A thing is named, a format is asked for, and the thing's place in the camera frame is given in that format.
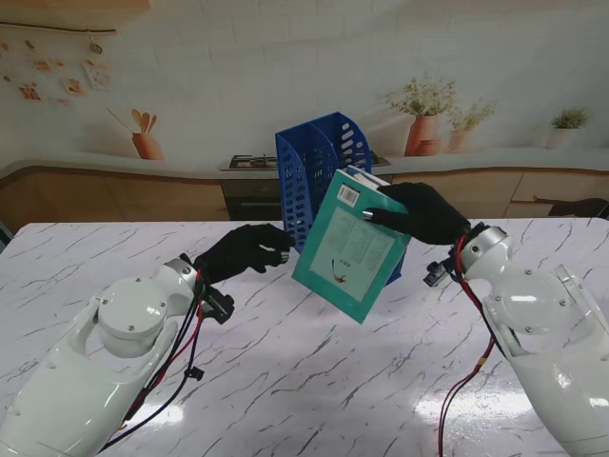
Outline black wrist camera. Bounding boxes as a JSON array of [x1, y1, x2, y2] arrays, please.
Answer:
[[423, 260, 451, 288], [204, 288, 235, 325]]

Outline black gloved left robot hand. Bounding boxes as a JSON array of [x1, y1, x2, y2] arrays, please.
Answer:
[[193, 223, 294, 287]]

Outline teal cover book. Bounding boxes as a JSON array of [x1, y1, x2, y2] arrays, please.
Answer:
[[290, 169, 413, 326]]

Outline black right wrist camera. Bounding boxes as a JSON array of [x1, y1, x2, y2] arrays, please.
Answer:
[[423, 260, 451, 288]]

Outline blue perforated plastic file holder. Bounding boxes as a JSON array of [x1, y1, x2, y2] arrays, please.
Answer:
[[274, 111, 410, 286]]

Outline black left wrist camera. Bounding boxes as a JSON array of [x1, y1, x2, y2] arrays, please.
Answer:
[[204, 288, 235, 325]]

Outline red black left arm cables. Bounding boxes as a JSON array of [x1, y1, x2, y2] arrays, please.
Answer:
[[102, 270, 210, 451]]

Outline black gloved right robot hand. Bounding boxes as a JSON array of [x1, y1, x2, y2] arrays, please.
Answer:
[[361, 181, 472, 247]]

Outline light blue book with woman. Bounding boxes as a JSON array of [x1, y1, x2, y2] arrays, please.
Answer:
[[346, 165, 396, 188]]

